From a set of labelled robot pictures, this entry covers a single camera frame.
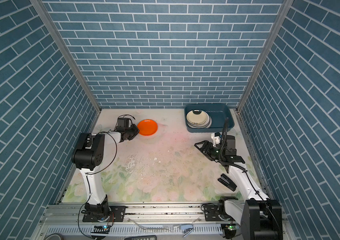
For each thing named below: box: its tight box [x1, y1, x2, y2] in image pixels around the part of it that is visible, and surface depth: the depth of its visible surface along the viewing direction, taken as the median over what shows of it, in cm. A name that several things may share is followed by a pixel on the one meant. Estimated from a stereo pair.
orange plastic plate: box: [137, 119, 158, 136], surface depth 110 cm
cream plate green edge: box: [186, 109, 208, 125], surface depth 111 cm
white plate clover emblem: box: [186, 111, 212, 129], surface depth 107 cm
